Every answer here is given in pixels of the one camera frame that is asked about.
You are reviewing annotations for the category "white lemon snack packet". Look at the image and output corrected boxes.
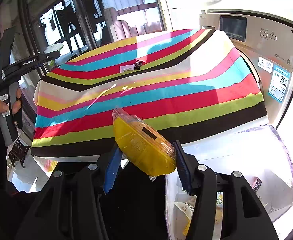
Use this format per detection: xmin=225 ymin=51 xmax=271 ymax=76
xmin=215 ymin=192 xmax=223 ymax=222

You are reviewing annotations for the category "purple black snack packet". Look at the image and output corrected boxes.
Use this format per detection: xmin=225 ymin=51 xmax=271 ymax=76
xmin=251 ymin=176 xmax=262 ymax=193

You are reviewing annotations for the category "yellow cake packet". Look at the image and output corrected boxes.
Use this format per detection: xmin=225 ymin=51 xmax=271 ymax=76
xmin=112 ymin=108 xmax=176 ymax=178

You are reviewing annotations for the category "person left hand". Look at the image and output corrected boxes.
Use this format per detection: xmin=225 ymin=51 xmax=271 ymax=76
xmin=0 ymin=87 xmax=23 ymax=127

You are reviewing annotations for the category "white cardboard box purple tape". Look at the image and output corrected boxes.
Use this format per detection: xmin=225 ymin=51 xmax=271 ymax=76
xmin=165 ymin=125 xmax=293 ymax=239

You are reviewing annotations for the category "white folded snack packet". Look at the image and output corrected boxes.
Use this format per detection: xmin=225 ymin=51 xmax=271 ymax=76
xmin=119 ymin=64 xmax=135 ymax=73

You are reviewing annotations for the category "small black pink candy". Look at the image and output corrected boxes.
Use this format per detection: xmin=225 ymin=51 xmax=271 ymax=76
xmin=134 ymin=60 xmax=145 ymax=70

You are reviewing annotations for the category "colourful striped tablecloth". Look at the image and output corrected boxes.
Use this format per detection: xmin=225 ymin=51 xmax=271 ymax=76
xmin=31 ymin=29 xmax=268 ymax=158

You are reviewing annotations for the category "blue energy label sticker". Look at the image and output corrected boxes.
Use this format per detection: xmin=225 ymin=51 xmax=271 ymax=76
xmin=268 ymin=65 xmax=291 ymax=103

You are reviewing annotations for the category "white QR sticker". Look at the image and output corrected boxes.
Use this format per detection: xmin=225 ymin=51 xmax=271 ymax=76
xmin=258 ymin=57 xmax=273 ymax=74

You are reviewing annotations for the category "silver washing machine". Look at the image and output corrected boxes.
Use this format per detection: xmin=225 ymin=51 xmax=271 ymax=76
xmin=200 ymin=9 xmax=293 ymax=127

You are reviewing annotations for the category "window frame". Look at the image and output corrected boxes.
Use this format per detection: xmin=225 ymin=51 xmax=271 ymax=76
xmin=0 ymin=0 xmax=167 ymax=63

